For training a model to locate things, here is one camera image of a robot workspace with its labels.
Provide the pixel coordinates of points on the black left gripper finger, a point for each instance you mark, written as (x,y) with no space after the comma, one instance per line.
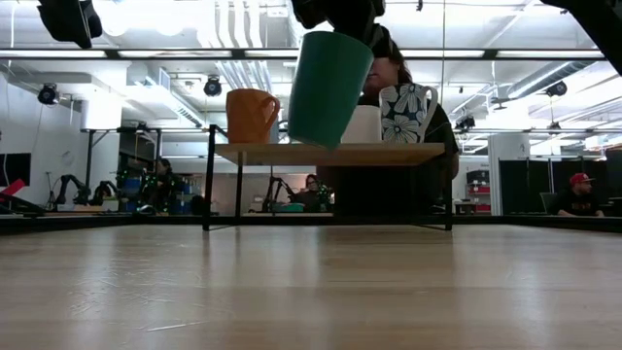
(68,22)
(96,17)

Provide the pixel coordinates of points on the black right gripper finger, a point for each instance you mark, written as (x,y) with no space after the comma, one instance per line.
(381,41)

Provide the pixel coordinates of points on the green plastic cup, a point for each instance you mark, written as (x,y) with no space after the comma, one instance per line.
(325,92)

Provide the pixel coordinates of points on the navy white floral mug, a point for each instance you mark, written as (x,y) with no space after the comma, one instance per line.
(405,114)

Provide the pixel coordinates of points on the white ribbed mug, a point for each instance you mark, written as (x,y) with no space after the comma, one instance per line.
(367,126)

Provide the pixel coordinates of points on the orange mug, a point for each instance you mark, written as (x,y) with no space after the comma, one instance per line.
(250,116)

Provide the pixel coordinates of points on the background black robot arm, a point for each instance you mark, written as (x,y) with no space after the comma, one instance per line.
(73,187)
(104,190)

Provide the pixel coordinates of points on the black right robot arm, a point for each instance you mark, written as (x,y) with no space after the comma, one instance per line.
(597,24)

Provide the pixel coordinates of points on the wooden shelf with black legs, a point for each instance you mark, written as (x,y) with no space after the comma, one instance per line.
(389,154)

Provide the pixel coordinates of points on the black overhead crossbar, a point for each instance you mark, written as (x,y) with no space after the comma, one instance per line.
(194,54)

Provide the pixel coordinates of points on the black metal rack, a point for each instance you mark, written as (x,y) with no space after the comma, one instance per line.
(121,129)

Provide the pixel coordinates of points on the person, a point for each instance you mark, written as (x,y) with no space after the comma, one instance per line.
(311,194)
(578,201)
(160,189)
(389,189)

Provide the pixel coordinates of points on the red stick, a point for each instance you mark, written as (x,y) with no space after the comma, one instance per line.
(12,188)

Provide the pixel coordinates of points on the rack with red bins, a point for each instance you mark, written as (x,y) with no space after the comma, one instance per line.
(478,192)

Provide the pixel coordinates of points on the blue storage bins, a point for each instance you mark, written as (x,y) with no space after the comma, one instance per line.
(187,194)

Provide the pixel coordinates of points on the black room divider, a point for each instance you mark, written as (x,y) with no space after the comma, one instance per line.
(534,180)

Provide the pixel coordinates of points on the black ceiling-mounted camera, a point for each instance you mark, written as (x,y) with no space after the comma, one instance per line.
(213,86)
(557,89)
(465,122)
(48,94)

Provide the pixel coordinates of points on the black wall monitor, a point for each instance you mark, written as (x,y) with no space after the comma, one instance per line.
(14,170)

